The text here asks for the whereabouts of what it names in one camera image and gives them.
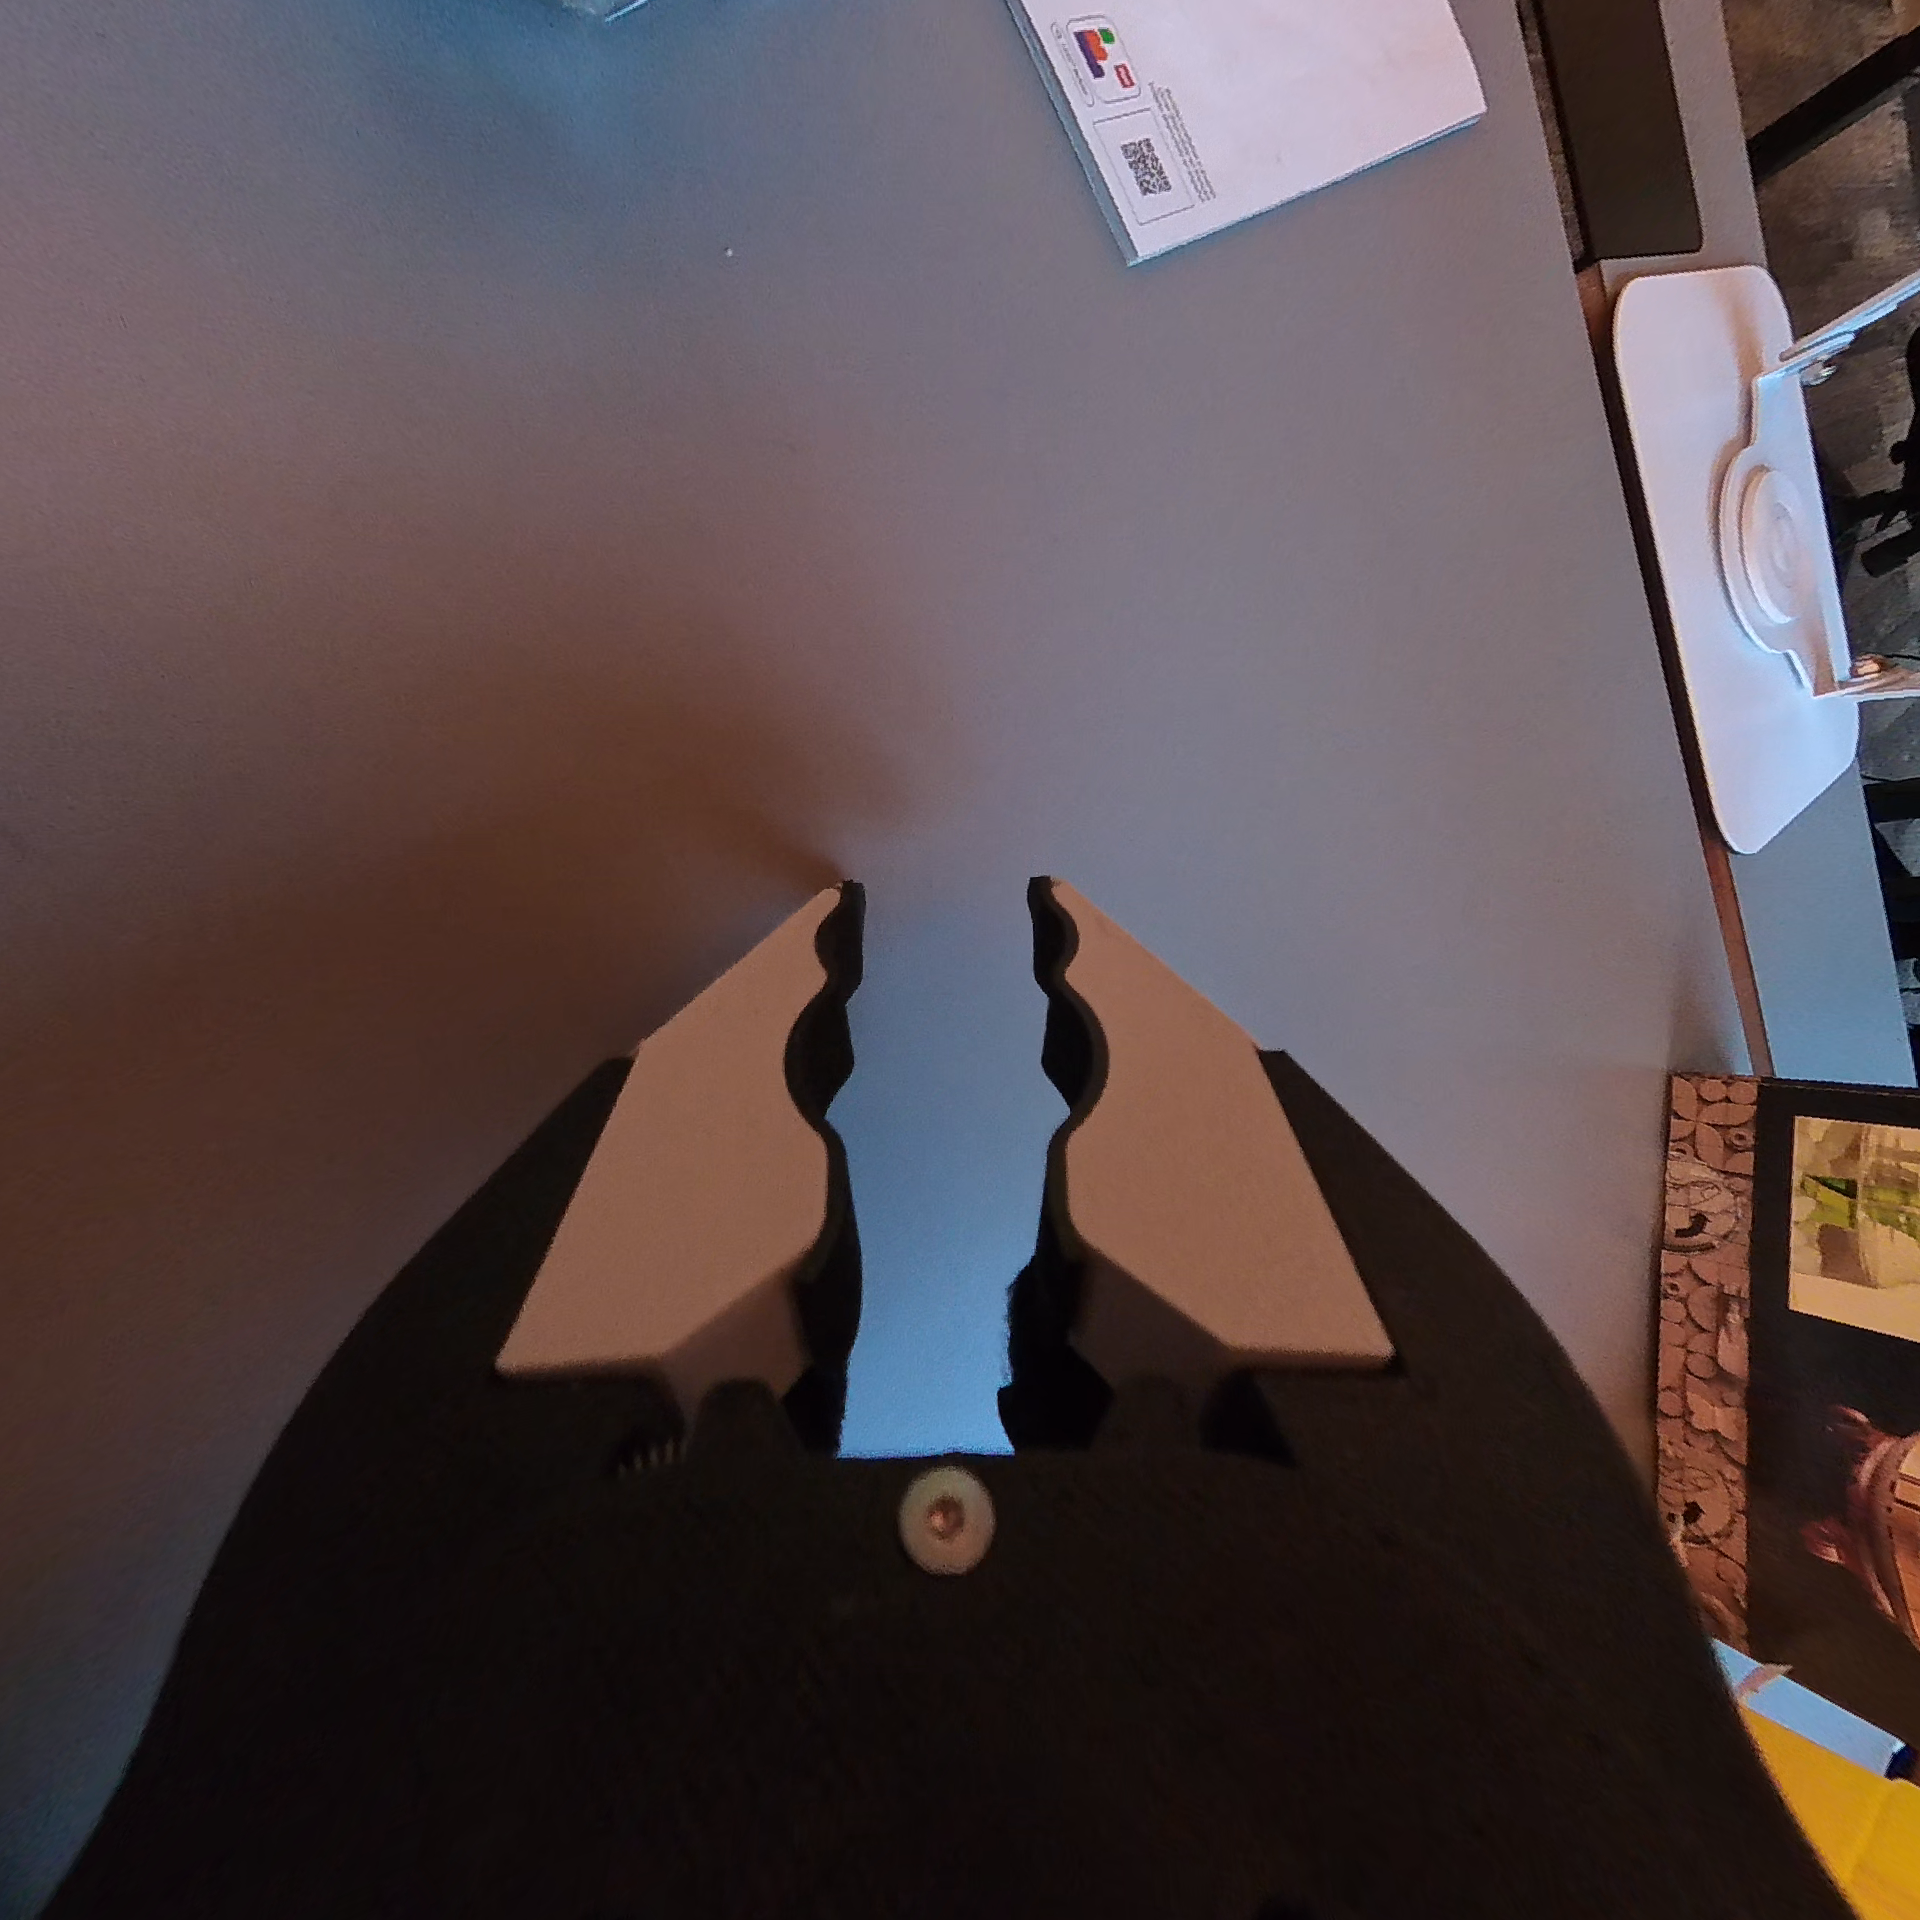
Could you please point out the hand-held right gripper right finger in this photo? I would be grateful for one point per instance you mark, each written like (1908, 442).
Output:
(1214, 1214)

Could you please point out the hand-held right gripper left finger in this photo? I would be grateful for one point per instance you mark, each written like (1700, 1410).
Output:
(674, 1214)

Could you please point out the clear zip bag green seal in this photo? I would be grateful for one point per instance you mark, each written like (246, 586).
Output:
(608, 5)

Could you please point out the grey desk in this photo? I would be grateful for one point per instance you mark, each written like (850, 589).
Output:
(600, 523)

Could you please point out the black toy set box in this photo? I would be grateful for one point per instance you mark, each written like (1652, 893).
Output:
(1828, 1440)

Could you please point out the yellow plastic bin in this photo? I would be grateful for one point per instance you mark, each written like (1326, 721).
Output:
(1845, 1845)

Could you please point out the white folding stand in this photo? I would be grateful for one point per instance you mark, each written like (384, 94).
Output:
(1680, 450)

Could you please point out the toy instruction booklet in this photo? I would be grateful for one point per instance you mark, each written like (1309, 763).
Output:
(1306, 106)

